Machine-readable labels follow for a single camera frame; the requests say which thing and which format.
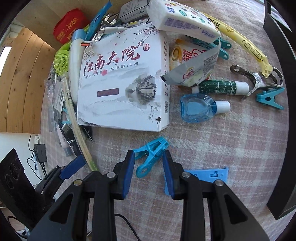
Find blue clothes peg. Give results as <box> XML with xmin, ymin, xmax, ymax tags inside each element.
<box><xmin>133</xmin><ymin>137</ymin><xmax>169</xmax><ymax>178</ymax></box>

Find white Chinese calligraphy box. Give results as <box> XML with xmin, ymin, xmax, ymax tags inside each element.
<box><xmin>77</xmin><ymin>23</ymin><xmax>170</xmax><ymax>132</ymax></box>

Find coffee mate sachet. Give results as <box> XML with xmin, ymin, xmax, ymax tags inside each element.
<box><xmin>161</xmin><ymin>39</ymin><xmax>221</xmax><ymax>87</ymax></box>

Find yellow long stick packet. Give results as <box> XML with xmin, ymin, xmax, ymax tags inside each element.
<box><xmin>202</xmin><ymin>12</ymin><xmax>273</xmax><ymax>78</ymax></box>

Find white tissue pack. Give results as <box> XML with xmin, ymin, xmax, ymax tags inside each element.
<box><xmin>147</xmin><ymin>0</ymin><xmax>220</xmax><ymax>43</ymax></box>

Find black power adapter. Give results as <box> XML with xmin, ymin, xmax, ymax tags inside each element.
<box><xmin>34</xmin><ymin>144</ymin><xmax>47</xmax><ymax>163</ymax></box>

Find blue phone stand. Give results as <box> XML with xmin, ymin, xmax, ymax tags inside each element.
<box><xmin>164</xmin><ymin>167</ymin><xmax>229</xmax><ymax>195</ymax></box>

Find white leaflet card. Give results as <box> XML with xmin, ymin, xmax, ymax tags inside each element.
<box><xmin>52</xmin><ymin>81</ymin><xmax>64</xmax><ymax>114</ymax></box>

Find blue eye drop bottle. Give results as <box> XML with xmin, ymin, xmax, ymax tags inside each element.
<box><xmin>180</xmin><ymin>93</ymin><xmax>231</xmax><ymax>123</ymax></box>

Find teal clothes peg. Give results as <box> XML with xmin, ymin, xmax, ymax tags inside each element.
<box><xmin>256</xmin><ymin>87</ymin><xmax>285</xmax><ymax>110</ymax></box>

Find green lip balm stick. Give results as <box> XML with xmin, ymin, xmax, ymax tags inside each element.
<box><xmin>192</xmin><ymin>80</ymin><xmax>249</xmax><ymax>95</ymax></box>

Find white lotion bottle blue cap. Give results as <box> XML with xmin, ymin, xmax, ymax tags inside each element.
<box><xmin>69</xmin><ymin>29</ymin><xmax>86</xmax><ymax>105</ymax></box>

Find metal clip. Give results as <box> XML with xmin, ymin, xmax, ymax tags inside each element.
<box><xmin>230</xmin><ymin>65</ymin><xmax>284</xmax><ymax>100</ymax></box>

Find red snack packet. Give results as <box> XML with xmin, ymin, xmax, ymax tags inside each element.
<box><xmin>53</xmin><ymin>8</ymin><xmax>90</xmax><ymax>44</ymax></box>

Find wooden back board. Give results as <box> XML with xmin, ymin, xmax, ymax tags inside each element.
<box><xmin>16</xmin><ymin>0</ymin><xmax>108</xmax><ymax>50</ymax></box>

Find grey white box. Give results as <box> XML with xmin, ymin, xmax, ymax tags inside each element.
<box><xmin>118</xmin><ymin>0</ymin><xmax>149</xmax><ymax>23</ymax></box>

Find black storage tray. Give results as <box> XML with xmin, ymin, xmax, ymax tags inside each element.
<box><xmin>263</xmin><ymin>1</ymin><xmax>295</xmax><ymax>220</ymax></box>

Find black coiled cable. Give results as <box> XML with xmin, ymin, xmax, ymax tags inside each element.
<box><xmin>58</xmin><ymin>119</ymin><xmax>80</xmax><ymax>153</ymax></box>

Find white usb cable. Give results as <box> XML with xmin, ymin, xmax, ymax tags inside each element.
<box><xmin>80</xmin><ymin>26</ymin><xmax>130</xmax><ymax>47</ymax></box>

